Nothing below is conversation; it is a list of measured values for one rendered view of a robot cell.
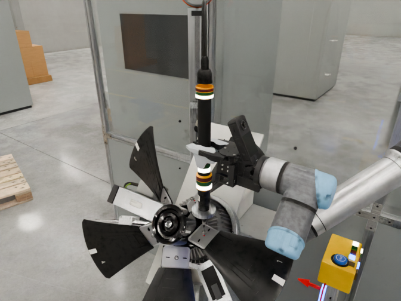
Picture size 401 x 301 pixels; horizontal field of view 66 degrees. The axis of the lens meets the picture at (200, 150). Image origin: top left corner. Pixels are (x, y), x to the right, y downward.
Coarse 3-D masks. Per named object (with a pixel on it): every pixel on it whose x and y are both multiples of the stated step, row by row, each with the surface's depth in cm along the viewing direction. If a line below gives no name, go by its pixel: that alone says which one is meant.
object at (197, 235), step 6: (198, 228) 95; (210, 228) 95; (192, 234) 92; (198, 234) 93; (210, 234) 93; (216, 234) 93; (192, 240) 90; (204, 240) 91; (210, 240) 91; (198, 246) 89; (204, 246) 89
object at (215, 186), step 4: (232, 140) 104; (260, 152) 89; (216, 164) 103; (216, 168) 101; (212, 172) 101; (216, 172) 98; (212, 176) 98; (220, 176) 93; (212, 180) 95; (220, 180) 92; (224, 180) 90; (212, 184) 93; (216, 184) 92; (220, 184) 91; (212, 188) 92; (216, 188) 91
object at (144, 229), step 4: (148, 224) 98; (140, 228) 99; (144, 228) 99; (144, 232) 100; (148, 232) 100; (152, 232) 100; (148, 236) 101; (148, 240) 101; (152, 240) 101; (152, 244) 102; (156, 244) 102
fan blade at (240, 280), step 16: (224, 240) 90; (240, 240) 91; (256, 240) 91; (208, 256) 86; (224, 256) 86; (240, 256) 86; (256, 256) 86; (272, 256) 86; (224, 272) 82; (240, 272) 82; (256, 272) 82; (272, 272) 82; (288, 272) 82; (240, 288) 79; (256, 288) 79; (272, 288) 79
